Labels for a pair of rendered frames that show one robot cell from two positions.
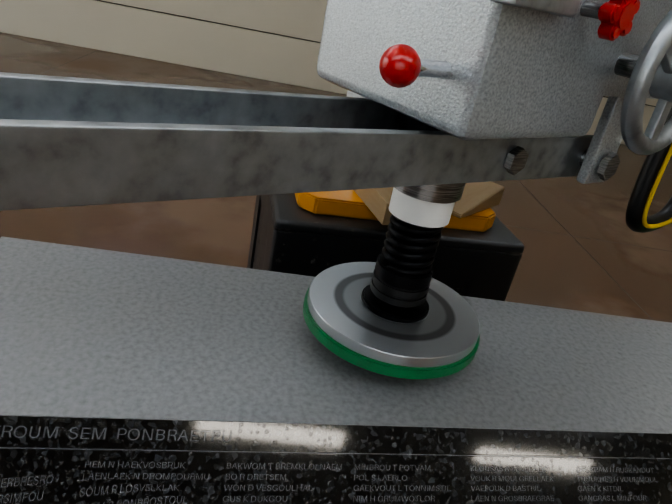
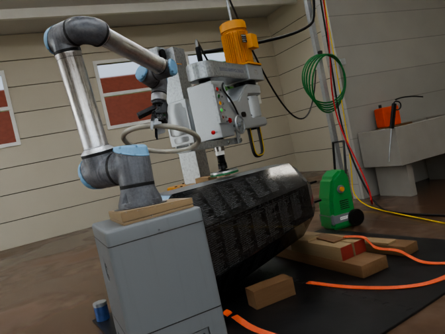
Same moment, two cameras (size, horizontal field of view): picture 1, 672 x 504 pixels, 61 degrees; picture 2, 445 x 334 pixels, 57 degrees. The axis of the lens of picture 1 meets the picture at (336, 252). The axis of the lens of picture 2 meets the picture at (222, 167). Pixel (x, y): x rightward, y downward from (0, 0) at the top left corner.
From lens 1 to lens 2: 2.52 m
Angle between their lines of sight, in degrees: 28
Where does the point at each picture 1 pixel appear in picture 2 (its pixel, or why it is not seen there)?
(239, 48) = (70, 217)
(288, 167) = (208, 144)
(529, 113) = (227, 133)
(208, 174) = (203, 146)
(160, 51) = (27, 238)
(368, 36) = (204, 133)
